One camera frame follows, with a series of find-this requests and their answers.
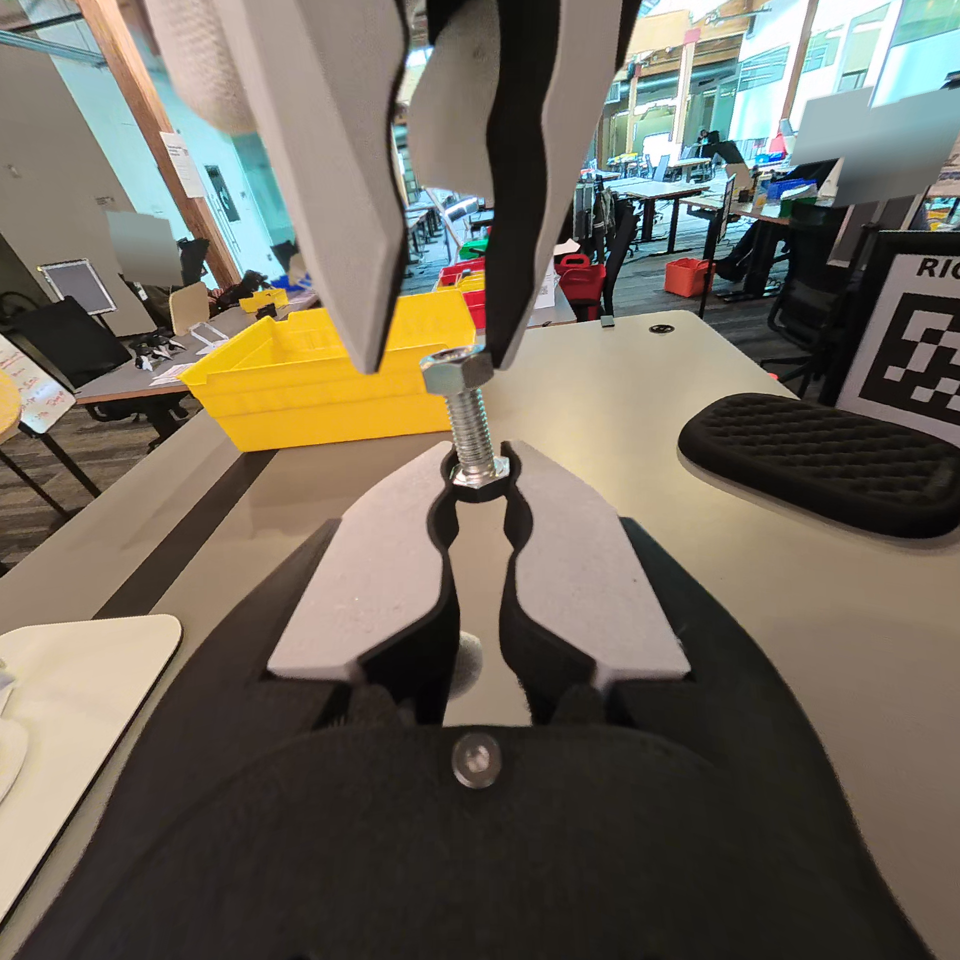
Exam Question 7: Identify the black and white marker board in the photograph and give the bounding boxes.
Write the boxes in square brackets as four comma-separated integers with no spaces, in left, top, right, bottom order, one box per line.
[834,231,960,438]

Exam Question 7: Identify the orange storage bin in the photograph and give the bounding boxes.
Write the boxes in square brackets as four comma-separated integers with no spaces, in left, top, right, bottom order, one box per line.
[665,256,719,298]

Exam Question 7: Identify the silver hex bolt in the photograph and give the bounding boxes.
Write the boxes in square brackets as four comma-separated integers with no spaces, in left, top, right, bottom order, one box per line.
[418,345,498,481]

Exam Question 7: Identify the small whiteboard easel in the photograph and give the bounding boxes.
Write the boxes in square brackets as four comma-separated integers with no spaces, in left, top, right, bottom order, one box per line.
[0,332,78,436]

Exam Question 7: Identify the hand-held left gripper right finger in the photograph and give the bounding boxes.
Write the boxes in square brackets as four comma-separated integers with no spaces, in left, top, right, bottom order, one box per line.
[495,439,693,726]

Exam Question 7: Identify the black office chair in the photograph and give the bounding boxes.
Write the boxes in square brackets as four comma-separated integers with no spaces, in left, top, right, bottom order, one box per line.
[0,294,155,421]

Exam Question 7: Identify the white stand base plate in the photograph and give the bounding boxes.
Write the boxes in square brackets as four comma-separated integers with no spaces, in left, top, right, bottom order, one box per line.
[0,615,183,807]

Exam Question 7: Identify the grey background desk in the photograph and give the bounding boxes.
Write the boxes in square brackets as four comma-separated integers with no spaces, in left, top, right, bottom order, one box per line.
[75,292,327,410]

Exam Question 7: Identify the yellow plastic bin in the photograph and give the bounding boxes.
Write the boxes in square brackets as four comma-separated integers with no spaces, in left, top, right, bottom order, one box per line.
[178,288,479,453]

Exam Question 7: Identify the wooden support post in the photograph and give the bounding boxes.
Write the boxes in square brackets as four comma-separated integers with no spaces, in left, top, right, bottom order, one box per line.
[75,0,241,290]

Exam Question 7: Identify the framed sign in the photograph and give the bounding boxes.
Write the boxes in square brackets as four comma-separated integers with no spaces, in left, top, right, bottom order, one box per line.
[37,257,119,318]

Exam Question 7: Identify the white paper notice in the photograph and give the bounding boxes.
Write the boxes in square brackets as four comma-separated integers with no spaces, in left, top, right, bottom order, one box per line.
[159,131,209,200]

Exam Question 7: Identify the person's right hand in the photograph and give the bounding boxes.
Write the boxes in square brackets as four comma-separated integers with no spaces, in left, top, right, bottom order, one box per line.
[144,0,261,138]

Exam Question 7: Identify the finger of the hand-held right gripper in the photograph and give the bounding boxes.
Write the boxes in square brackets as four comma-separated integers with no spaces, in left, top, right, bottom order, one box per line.
[407,0,644,371]
[223,0,411,376]

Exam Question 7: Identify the black wrist rest pad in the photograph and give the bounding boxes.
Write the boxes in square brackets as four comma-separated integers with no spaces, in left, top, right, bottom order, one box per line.
[677,392,960,540]

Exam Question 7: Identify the silver hex nut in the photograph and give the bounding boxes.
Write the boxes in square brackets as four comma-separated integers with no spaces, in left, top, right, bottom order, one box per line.
[447,457,514,490]

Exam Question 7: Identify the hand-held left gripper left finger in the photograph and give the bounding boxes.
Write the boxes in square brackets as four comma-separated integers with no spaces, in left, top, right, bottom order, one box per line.
[266,441,460,725]

